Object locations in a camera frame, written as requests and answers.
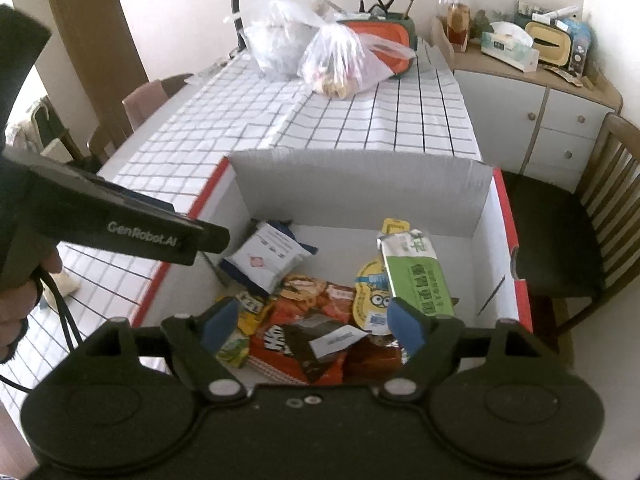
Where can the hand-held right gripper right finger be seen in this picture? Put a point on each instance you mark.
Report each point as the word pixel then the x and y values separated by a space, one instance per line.
pixel 406 325

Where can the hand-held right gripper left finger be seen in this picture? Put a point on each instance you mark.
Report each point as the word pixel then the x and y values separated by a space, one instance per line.
pixel 220 325

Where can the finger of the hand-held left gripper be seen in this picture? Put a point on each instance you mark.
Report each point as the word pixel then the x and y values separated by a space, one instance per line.
pixel 212 240

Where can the green and white snack packet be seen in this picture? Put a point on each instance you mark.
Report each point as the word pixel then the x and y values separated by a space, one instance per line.
pixel 415 270

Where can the red cartoon snack bag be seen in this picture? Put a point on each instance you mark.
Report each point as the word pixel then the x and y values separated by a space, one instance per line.
pixel 272 345

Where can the red and white cardboard box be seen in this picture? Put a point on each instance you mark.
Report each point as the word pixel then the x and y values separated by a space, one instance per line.
pixel 360 195

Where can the clear plastic bag of snacks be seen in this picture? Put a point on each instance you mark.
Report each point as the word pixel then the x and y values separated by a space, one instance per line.
pixel 345 65

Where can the person's left hand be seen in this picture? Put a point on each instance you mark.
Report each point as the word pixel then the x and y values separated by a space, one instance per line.
pixel 20 305

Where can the green and yellow snack packet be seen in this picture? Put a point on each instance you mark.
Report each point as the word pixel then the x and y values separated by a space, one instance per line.
pixel 234 350

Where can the yellow cartoon jelly cup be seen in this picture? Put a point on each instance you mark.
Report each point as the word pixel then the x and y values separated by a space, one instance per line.
pixel 372 295

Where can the dark red snack packet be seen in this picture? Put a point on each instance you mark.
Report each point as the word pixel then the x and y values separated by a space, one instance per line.
pixel 372 357

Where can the white and blue snack packet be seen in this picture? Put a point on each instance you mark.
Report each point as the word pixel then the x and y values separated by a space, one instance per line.
pixel 267 257

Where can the small red snack packet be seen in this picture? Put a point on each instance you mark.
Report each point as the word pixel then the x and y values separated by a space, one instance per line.
pixel 341 300

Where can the small round white snack pack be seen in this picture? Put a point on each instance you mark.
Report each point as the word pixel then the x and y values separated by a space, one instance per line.
pixel 67 287

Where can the orange snack packet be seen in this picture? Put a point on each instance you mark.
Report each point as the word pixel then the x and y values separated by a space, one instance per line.
pixel 300 292

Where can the wooden chair with pink cushion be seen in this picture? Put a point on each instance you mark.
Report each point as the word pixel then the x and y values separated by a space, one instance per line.
pixel 107 135

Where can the black triangular snack packet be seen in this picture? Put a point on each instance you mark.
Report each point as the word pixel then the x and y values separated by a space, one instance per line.
pixel 310 345

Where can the pink chair cushion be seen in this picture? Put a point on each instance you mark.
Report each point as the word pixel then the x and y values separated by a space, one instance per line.
pixel 142 105

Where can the wooden chair with dark seat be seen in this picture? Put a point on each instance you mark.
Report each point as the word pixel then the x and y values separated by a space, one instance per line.
pixel 545 230

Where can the brown wooden door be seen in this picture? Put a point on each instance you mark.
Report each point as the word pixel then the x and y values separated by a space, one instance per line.
pixel 95 35

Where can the large clear plastic bag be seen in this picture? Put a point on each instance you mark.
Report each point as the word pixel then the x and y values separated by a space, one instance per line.
pixel 280 40

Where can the white and wood cabinet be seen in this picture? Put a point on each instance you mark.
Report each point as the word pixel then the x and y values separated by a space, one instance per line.
pixel 505 110

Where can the orange and green container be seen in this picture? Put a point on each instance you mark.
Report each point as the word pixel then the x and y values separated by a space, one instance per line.
pixel 395 32

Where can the green and white tissue box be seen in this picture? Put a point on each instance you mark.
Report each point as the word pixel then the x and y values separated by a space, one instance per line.
pixel 510 50

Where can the amber liquid bottle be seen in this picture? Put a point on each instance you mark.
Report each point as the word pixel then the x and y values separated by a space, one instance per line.
pixel 458 27

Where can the calligraphy brush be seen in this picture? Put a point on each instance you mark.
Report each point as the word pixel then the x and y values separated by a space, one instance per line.
pixel 410 2

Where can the yellow tissue holder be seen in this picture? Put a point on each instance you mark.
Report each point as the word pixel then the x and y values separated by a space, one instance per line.
pixel 550 42

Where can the blue patterned box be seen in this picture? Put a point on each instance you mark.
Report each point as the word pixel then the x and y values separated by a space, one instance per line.
pixel 579 50

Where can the white tube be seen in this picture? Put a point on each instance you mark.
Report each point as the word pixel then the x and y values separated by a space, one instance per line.
pixel 562 12

